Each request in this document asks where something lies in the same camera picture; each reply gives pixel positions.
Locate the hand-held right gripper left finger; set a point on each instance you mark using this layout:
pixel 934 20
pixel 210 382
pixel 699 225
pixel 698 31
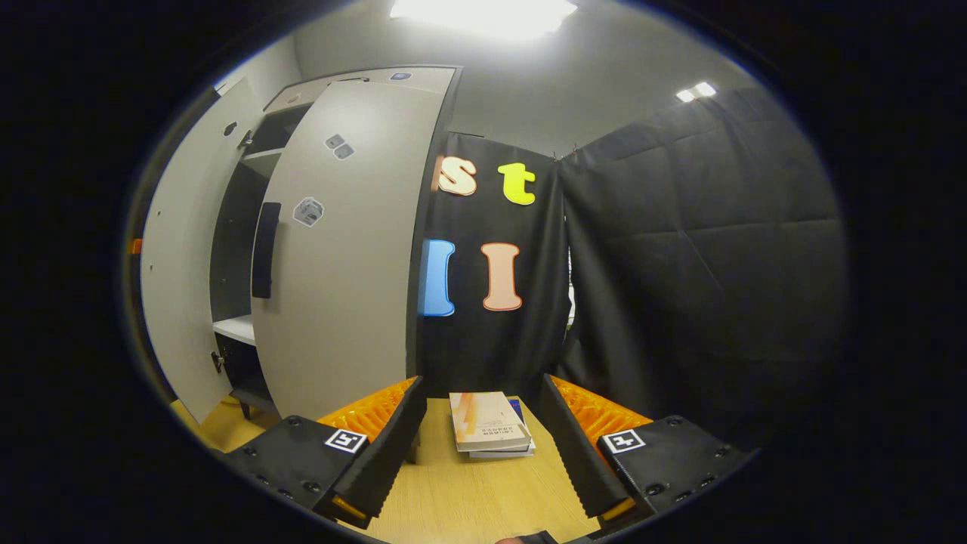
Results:
pixel 389 453

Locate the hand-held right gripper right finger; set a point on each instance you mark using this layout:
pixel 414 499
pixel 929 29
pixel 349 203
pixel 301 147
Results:
pixel 578 453

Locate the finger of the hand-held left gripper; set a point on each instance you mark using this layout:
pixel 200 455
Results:
pixel 134 245

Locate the grey cabinet door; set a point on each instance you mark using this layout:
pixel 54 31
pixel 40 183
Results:
pixel 177 264
pixel 347 302

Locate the grey cabinet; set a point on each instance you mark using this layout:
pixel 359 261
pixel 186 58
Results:
pixel 230 249

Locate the grey cabinet shelf board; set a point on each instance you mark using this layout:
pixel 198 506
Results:
pixel 236 329
pixel 264 159

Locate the metal door hinge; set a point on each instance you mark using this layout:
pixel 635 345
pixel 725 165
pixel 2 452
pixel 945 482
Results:
pixel 217 361
pixel 245 138

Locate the black backdrop cloth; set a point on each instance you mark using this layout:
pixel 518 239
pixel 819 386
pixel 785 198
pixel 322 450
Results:
pixel 483 347

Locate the dark quilted curtain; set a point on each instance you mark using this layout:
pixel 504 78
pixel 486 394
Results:
pixel 718 264

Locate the small ceiling light panel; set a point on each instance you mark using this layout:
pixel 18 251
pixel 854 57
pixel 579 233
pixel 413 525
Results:
pixel 695 91

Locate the large ceiling light panel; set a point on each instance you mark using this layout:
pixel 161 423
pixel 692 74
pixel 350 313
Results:
pixel 483 15

